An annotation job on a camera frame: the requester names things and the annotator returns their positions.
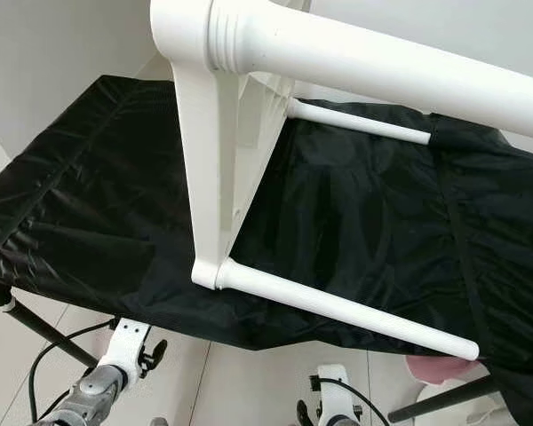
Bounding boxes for black metal bar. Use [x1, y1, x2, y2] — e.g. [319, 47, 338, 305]
[387, 376, 504, 423]

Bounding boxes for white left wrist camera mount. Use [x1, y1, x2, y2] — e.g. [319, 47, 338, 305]
[106, 317, 153, 370]

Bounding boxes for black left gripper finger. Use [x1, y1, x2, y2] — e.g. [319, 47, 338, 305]
[137, 338, 169, 379]

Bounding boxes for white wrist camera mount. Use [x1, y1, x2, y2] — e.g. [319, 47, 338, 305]
[317, 363, 353, 423]
[106, 317, 153, 370]

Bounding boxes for black metal folding table leg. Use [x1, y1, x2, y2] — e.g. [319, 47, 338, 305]
[0, 295, 99, 370]

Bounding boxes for pink round stool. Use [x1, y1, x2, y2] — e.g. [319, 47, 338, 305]
[403, 354, 491, 409]

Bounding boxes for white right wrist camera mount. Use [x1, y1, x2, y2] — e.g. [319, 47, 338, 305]
[317, 363, 353, 423]

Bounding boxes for black cloth table cover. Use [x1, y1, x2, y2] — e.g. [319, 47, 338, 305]
[0, 75, 533, 426]

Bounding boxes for white plastic children table top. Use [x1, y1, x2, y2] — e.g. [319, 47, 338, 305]
[148, 0, 314, 290]

